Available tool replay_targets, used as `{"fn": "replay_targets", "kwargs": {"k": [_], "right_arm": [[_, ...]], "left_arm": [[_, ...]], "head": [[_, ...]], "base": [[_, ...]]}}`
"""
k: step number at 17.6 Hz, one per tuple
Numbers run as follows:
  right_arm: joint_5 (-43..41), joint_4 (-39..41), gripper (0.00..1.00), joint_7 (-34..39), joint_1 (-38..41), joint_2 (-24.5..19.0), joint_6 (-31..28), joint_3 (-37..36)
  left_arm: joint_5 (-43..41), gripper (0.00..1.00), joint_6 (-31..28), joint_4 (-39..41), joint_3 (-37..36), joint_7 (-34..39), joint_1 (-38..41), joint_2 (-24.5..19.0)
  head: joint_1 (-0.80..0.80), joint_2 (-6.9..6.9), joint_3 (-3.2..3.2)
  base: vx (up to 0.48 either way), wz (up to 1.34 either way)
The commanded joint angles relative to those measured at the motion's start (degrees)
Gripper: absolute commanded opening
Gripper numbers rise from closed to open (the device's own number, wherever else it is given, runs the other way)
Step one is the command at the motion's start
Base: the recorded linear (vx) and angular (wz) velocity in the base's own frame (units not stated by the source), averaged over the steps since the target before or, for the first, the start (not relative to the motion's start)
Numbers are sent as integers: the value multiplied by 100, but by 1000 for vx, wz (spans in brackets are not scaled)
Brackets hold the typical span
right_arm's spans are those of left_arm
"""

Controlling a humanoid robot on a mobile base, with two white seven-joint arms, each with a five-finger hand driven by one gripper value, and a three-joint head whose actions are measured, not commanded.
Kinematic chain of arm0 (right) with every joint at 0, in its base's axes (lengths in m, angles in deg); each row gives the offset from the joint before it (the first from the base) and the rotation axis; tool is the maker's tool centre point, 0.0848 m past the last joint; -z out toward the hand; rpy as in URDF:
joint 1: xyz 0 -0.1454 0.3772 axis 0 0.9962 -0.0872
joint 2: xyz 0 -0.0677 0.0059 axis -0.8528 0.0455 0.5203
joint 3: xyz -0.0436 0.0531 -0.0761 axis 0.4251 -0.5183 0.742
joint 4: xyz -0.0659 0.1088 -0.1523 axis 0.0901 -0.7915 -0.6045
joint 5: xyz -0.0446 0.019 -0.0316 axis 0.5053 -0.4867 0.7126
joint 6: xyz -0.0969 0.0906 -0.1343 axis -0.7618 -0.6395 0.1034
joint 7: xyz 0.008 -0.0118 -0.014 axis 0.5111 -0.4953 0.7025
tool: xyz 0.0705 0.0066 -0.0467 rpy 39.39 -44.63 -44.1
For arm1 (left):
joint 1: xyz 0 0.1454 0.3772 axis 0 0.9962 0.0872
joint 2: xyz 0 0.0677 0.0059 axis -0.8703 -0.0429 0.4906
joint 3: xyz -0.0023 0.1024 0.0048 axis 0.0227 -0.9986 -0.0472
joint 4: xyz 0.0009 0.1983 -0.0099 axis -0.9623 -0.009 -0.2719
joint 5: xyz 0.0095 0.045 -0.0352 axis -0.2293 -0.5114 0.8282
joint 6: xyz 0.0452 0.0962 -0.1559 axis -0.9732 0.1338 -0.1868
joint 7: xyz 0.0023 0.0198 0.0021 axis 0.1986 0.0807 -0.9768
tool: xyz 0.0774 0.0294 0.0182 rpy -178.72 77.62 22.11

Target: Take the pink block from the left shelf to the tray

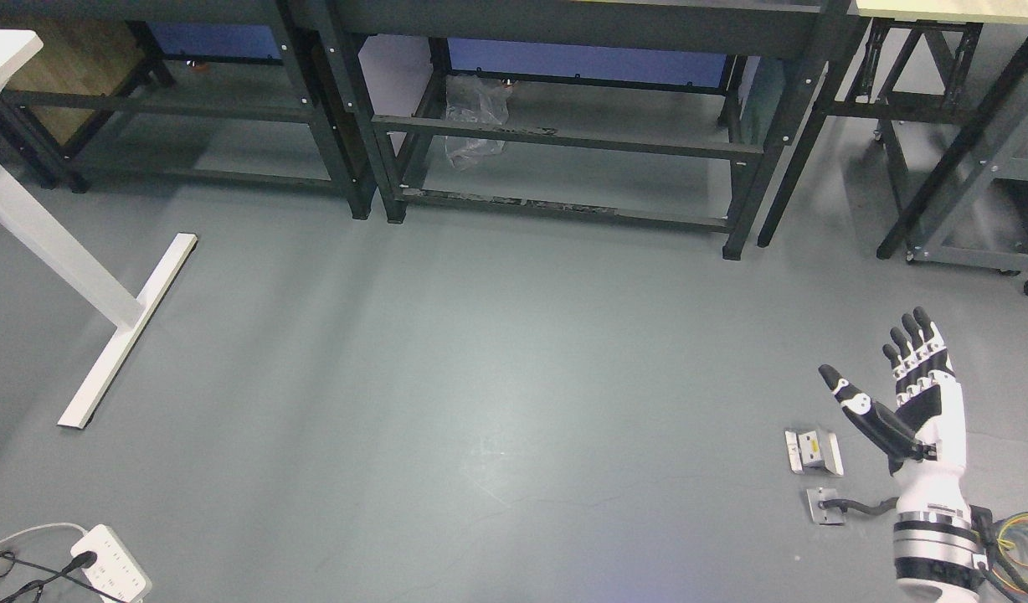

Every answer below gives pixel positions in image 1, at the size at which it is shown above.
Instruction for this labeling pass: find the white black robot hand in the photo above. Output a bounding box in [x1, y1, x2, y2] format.
[819, 307, 970, 522]

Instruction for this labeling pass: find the dark metal shelf middle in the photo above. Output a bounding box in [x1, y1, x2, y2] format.
[293, 1, 858, 260]

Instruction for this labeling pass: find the dark metal shelf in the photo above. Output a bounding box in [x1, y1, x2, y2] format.
[0, 1, 376, 220]
[293, 1, 858, 260]

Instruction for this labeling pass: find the dark metal shelf left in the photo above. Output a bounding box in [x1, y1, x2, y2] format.
[0, 1, 376, 220]

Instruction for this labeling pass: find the wooden top workbench right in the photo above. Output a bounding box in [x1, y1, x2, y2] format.
[758, 1, 1028, 259]

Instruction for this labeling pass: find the clear plastic bag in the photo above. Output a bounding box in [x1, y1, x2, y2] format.
[444, 74, 511, 171]

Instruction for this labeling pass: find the white power strip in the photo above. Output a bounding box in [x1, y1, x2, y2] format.
[69, 524, 153, 602]

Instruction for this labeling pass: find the brown cardboard box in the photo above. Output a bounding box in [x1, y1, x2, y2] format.
[0, 15, 146, 95]

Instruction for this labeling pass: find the white desk with T-leg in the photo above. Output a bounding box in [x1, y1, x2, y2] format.
[0, 29, 199, 430]

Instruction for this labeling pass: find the metal floor bracket upper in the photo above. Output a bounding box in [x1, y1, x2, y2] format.
[784, 429, 846, 477]

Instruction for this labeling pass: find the metal floor bracket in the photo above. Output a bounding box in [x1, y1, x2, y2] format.
[804, 487, 846, 526]
[784, 429, 846, 477]

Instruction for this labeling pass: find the metal floor bracket lower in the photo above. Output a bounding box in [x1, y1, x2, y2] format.
[804, 487, 846, 526]

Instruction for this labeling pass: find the colourful wire bundle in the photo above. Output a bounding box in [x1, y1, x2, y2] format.
[979, 511, 1028, 603]

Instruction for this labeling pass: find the grey wheeled cart frame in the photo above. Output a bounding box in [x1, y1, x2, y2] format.
[900, 77, 1028, 296]

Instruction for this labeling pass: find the black plug cable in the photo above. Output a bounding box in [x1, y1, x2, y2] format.
[0, 544, 113, 603]

